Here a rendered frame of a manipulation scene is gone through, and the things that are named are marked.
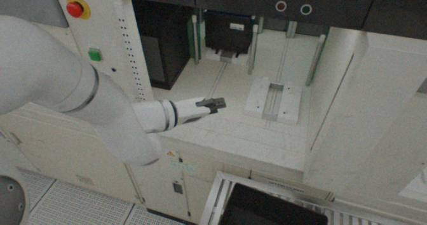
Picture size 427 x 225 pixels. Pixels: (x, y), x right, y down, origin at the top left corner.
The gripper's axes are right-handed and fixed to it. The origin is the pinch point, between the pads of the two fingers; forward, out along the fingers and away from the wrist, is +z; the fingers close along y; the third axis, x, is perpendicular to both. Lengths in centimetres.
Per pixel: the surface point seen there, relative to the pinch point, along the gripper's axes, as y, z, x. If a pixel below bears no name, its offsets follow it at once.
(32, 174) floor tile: -166, -47, 19
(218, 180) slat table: -25.8, 8.9, -22.1
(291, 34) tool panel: -19, 79, 38
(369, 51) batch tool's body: 41.4, 8.0, -5.6
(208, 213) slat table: -23.7, -0.1, -31.2
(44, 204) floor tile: -151, -43, -4
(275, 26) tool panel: -25, 77, 47
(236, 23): -13, 35, 39
